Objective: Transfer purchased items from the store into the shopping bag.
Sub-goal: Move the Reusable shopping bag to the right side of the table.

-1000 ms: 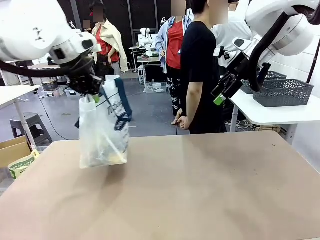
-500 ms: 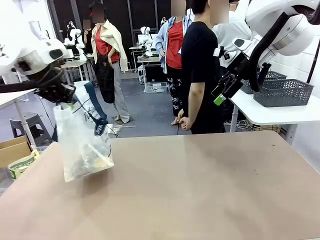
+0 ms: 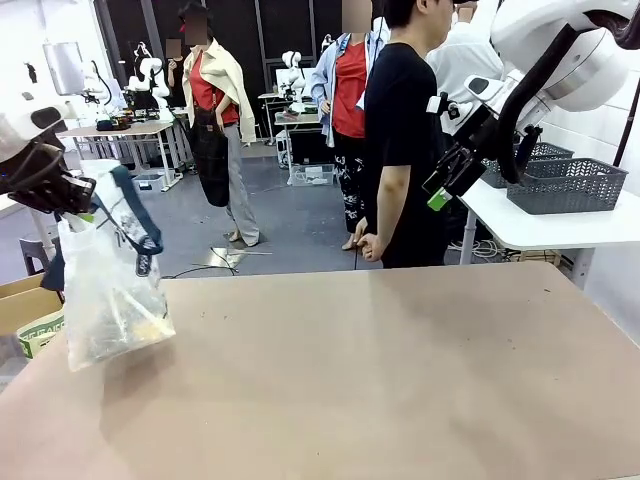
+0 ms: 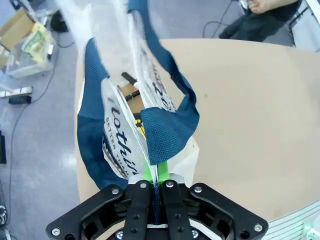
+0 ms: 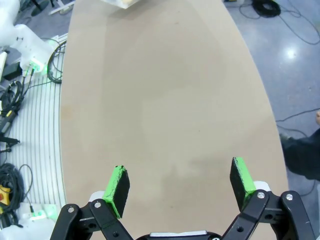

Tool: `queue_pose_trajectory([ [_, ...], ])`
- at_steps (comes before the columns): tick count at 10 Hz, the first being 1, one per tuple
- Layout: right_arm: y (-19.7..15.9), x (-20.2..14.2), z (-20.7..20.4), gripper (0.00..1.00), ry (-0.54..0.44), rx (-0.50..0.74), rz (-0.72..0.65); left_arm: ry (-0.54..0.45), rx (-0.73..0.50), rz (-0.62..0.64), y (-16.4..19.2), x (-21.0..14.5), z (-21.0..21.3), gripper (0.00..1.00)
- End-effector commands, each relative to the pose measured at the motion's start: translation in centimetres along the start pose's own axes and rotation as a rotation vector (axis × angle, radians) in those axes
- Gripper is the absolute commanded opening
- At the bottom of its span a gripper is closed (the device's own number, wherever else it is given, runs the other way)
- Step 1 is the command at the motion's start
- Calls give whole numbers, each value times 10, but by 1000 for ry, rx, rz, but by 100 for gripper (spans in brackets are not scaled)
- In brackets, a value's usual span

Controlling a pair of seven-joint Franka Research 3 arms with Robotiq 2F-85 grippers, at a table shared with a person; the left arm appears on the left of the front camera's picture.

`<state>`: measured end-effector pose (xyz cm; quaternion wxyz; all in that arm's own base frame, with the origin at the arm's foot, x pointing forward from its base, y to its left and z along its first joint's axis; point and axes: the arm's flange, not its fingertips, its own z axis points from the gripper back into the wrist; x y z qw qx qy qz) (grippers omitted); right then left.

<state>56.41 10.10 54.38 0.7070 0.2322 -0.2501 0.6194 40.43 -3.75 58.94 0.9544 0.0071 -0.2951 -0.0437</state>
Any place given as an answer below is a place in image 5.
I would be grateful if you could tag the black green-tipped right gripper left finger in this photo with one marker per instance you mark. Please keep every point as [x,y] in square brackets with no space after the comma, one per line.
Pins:
[116,192]

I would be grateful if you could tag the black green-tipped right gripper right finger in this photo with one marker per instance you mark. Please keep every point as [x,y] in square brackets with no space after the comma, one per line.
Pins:
[241,182]

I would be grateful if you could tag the translucent white shopping bag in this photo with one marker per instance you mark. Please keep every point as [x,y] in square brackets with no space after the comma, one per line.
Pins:
[122,3]

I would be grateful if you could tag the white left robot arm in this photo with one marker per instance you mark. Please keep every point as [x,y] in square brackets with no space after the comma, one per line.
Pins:
[27,42]

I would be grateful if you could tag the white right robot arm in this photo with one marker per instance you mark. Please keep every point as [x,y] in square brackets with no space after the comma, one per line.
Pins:
[15,230]

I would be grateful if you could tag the person in black T-shirt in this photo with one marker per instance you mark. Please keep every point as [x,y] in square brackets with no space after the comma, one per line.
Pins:
[305,155]

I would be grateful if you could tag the yellow emergency stop box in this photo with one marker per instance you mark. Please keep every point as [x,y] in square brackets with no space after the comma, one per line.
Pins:
[4,196]

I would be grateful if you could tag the black power adapter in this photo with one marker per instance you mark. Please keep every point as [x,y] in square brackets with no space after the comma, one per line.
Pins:
[11,71]

